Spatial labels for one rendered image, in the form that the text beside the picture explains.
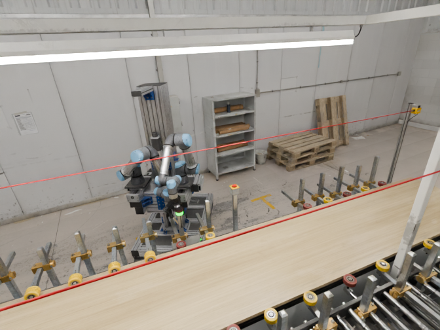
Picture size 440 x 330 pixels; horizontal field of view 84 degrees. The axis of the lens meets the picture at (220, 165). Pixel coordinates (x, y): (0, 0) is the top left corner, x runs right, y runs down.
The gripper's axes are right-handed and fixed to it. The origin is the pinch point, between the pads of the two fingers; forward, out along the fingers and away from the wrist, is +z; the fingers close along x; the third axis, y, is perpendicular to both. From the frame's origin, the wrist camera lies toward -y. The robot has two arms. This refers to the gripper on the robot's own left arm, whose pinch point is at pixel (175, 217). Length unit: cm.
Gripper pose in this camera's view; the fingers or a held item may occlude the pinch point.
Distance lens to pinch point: 222.5
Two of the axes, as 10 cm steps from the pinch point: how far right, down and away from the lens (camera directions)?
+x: -6.7, -2.8, 6.9
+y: 7.4, -3.4, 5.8
